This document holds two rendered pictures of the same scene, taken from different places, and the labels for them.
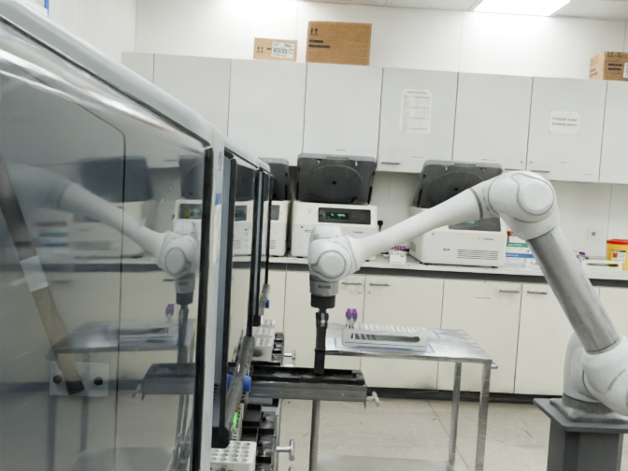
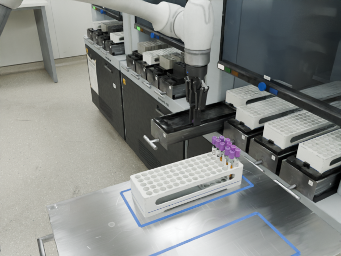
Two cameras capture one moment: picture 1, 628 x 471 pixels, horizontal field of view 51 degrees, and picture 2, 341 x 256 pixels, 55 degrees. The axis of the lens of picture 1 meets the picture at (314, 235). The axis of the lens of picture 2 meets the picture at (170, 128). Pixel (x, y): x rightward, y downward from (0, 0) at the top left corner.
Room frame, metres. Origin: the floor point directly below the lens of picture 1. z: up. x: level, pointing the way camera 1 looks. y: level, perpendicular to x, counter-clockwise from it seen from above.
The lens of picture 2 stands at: (2.90, -0.63, 1.41)
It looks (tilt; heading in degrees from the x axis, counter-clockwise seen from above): 29 degrees down; 153
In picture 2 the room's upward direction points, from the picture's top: straight up
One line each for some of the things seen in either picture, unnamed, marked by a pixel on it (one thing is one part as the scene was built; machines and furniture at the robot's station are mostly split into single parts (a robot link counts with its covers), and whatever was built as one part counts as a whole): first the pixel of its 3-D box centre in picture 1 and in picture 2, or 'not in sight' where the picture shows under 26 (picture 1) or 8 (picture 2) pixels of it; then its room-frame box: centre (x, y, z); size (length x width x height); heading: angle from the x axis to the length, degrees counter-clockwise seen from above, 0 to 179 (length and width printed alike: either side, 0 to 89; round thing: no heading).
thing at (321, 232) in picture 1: (326, 249); (196, 23); (1.93, -0.04, 1.18); 0.13 x 0.11 x 0.16; 3
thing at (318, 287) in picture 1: (323, 285); (197, 55); (1.94, -0.04, 1.07); 0.09 x 0.09 x 0.06
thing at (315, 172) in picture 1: (334, 206); not in sight; (4.51, -0.12, 1.24); 0.62 x 0.56 x 0.69; 2
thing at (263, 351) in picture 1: (224, 349); (272, 111); (2.04, 0.26, 0.83); 0.30 x 0.10 x 0.06; 92
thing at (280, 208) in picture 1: (249, 204); not in sight; (4.49, 0.46, 1.22); 0.62 x 0.56 x 0.64; 0
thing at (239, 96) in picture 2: not in sight; (259, 94); (1.89, 0.33, 0.83); 0.30 x 0.10 x 0.06; 92
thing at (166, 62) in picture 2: (235, 428); (166, 62); (1.34, 0.14, 0.85); 0.12 x 0.02 x 0.06; 3
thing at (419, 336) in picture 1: (383, 335); (188, 180); (2.29, -0.27, 0.85); 0.30 x 0.10 x 0.06; 89
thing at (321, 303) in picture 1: (322, 309); (196, 75); (1.94, -0.04, 1.00); 0.08 x 0.07 x 0.09; 2
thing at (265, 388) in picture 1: (256, 382); (225, 114); (1.89, 0.15, 0.78); 0.73 x 0.14 x 0.09; 92
